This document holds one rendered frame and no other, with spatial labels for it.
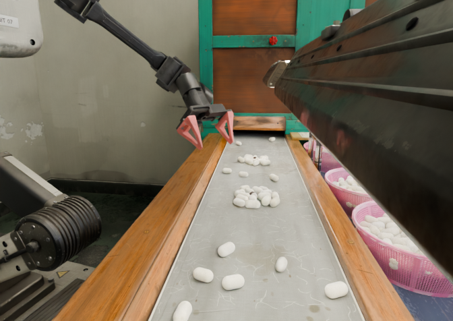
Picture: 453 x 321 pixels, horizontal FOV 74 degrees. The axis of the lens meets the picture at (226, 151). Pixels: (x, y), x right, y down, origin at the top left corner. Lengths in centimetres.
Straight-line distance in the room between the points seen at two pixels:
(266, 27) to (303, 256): 126
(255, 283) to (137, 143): 234
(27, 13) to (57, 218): 48
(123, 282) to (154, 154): 226
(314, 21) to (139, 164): 188
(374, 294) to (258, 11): 141
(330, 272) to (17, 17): 84
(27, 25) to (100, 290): 63
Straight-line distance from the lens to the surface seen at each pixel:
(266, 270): 57
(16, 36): 87
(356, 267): 58
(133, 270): 55
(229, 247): 60
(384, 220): 82
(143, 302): 51
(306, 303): 52
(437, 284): 70
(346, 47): 18
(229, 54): 166
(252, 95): 165
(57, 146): 321
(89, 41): 291
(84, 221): 76
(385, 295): 53
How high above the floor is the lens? 107
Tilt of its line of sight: 14 degrees down
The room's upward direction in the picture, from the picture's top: straight up
